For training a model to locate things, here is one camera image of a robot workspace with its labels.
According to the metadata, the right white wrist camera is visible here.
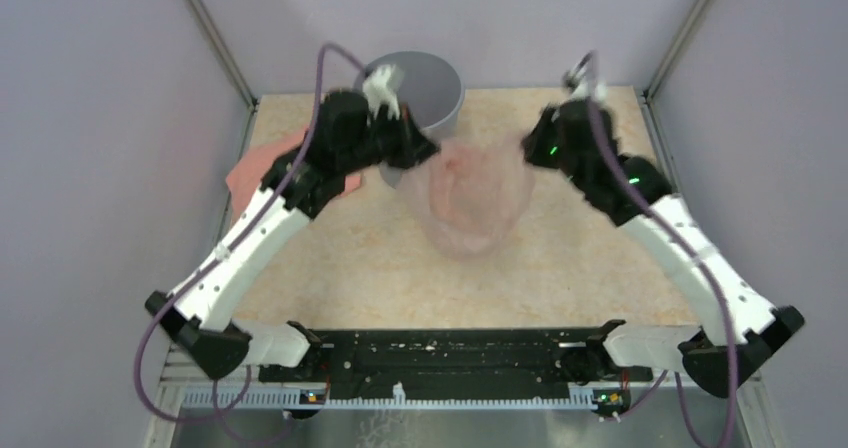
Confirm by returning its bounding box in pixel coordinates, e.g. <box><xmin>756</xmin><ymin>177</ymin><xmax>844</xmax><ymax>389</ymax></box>
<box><xmin>562</xmin><ymin>52</ymin><xmax>608</xmax><ymax>104</ymax></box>

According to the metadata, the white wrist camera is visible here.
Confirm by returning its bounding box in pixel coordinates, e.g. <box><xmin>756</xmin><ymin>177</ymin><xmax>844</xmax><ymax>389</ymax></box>
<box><xmin>361</xmin><ymin>64</ymin><xmax>404</xmax><ymax>119</ymax></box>
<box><xmin>562</xmin><ymin>52</ymin><xmax>608</xmax><ymax>104</ymax></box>

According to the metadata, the right aluminium frame post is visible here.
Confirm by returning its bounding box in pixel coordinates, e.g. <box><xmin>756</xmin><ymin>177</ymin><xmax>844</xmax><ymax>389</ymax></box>
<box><xmin>643</xmin><ymin>0</ymin><xmax>715</xmax><ymax>104</ymax></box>

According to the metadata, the aluminium frame post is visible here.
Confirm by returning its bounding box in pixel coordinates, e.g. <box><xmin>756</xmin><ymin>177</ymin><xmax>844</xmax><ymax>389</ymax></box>
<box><xmin>643</xmin><ymin>0</ymin><xmax>715</xmax><ymax>104</ymax></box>
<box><xmin>184</xmin><ymin>0</ymin><xmax>258</xmax><ymax>112</ymax></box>

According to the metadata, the white slotted cable duct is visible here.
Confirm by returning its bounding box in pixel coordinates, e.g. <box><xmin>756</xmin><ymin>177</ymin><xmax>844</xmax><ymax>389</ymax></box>
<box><xmin>182</xmin><ymin>384</ymin><xmax>598</xmax><ymax>411</ymax></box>

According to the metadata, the folded pink trash bags stack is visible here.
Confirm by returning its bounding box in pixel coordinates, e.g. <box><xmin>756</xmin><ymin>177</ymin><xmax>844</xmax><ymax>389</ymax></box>
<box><xmin>225</xmin><ymin>126</ymin><xmax>364</xmax><ymax>214</ymax></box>

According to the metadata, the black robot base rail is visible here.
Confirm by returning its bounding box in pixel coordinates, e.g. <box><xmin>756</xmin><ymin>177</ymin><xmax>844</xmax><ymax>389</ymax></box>
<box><xmin>257</xmin><ymin>328</ymin><xmax>653</xmax><ymax>402</ymax></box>

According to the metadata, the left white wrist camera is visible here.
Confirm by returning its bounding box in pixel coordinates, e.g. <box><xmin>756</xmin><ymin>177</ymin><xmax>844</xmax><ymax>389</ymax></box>
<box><xmin>361</xmin><ymin>64</ymin><xmax>404</xmax><ymax>119</ymax></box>

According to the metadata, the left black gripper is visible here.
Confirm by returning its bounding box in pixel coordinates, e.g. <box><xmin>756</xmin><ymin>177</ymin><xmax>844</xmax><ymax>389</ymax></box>
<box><xmin>339</xmin><ymin>104</ymin><xmax>442</xmax><ymax>178</ymax></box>

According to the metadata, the translucent pink trash bag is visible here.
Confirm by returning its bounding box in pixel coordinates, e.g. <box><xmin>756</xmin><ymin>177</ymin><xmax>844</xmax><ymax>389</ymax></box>
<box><xmin>395</xmin><ymin>132</ymin><xmax>535</xmax><ymax>259</ymax></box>

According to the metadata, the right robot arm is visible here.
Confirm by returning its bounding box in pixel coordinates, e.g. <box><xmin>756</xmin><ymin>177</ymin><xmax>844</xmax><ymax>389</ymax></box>
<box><xmin>522</xmin><ymin>100</ymin><xmax>805</xmax><ymax>398</ymax></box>

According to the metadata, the left aluminium frame post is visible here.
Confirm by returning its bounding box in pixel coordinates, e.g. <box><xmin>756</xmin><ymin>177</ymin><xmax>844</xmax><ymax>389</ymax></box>
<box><xmin>184</xmin><ymin>0</ymin><xmax>258</xmax><ymax>112</ymax></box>

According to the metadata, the grey plastic trash bin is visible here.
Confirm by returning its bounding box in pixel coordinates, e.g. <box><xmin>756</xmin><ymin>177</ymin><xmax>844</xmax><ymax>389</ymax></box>
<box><xmin>354</xmin><ymin>51</ymin><xmax>465</xmax><ymax>149</ymax></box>

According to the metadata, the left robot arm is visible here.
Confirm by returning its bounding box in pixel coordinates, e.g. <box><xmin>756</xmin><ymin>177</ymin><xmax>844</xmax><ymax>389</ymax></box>
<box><xmin>145</xmin><ymin>89</ymin><xmax>439</xmax><ymax>382</ymax></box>

